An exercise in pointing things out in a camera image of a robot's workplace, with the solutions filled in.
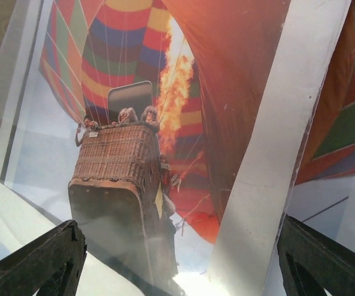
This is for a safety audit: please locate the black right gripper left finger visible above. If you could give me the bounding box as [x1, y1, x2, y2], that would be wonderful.
[0, 220, 87, 295]

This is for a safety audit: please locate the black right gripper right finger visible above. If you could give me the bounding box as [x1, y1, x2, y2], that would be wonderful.
[277, 215, 355, 295]

